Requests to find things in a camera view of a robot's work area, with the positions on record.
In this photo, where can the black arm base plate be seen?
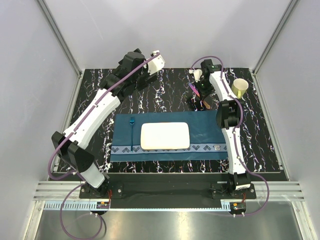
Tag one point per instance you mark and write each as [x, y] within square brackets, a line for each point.
[213, 185]

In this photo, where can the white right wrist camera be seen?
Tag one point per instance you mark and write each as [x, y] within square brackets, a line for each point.
[197, 74]

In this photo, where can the white rectangular plate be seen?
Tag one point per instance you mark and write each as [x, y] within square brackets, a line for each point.
[165, 136]

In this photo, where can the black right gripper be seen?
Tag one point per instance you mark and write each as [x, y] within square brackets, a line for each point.
[203, 94]

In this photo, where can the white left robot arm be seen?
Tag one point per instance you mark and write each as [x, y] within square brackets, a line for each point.
[134, 72]

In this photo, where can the right aluminium frame post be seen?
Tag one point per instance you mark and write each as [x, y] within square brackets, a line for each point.
[276, 33]

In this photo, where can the pink orange knife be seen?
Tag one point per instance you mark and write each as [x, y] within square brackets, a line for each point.
[203, 102]

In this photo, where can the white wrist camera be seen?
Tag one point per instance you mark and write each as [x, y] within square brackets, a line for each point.
[156, 64]
[197, 74]

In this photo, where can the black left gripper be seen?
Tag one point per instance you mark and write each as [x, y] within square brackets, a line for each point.
[147, 79]

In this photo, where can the blue small fork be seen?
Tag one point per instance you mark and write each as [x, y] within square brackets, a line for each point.
[131, 122]

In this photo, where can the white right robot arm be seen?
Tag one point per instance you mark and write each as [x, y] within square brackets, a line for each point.
[229, 118]

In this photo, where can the left aluminium frame post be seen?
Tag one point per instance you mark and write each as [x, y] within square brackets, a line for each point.
[58, 35]

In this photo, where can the yellow mug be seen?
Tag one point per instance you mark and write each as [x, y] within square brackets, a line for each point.
[239, 87]

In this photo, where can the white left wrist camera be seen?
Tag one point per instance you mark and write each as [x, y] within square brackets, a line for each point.
[156, 64]

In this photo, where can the aluminium frame post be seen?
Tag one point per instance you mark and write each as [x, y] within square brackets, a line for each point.
[276, 33]
[58, 35]

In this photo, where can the blue patterned cloth placemat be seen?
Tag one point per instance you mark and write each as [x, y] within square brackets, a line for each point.
[206, 138]

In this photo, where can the aluminium front rail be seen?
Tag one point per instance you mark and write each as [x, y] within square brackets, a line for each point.
[278, 190]

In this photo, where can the grey cable duct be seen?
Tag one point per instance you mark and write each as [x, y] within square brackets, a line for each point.
[98, 206]

